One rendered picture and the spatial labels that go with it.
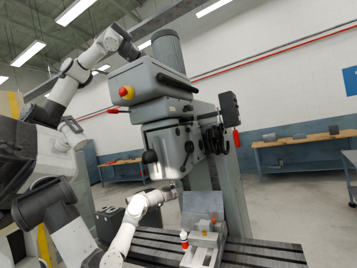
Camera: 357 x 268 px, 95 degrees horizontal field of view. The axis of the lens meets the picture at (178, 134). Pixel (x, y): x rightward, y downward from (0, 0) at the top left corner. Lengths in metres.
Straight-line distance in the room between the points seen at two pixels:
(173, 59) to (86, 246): 1.02
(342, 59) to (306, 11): 1.36
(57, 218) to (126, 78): 0.57
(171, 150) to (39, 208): 0.52
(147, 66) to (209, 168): 0.83
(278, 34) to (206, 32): 1.89
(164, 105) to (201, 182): 0.74
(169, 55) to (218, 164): 0.81
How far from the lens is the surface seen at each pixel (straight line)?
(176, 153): 0.82
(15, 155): 0.73
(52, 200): 0.68
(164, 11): 3.42
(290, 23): 5.49
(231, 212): 1.35
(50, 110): 0.98
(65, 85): 1.00
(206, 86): 5.28
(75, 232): 0.67
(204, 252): 0.93
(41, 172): 0.74
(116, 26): 0.91
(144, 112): 0.83
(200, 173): 1.29
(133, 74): 0.77
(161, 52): 1.18
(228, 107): 1.00
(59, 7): 7.59
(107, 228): 1.35
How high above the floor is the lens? 1.55
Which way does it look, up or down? 1 degrees down
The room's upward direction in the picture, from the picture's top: 11 degrees counter-clockwise
